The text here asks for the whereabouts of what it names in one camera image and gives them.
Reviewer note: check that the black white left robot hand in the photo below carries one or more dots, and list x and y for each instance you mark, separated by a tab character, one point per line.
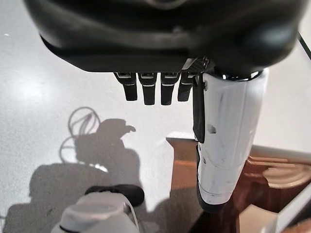
158	36

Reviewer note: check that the brown wooden stand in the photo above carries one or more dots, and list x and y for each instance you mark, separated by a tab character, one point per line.
184	170

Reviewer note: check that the black left robot foot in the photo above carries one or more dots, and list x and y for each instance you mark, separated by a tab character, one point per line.
126	193

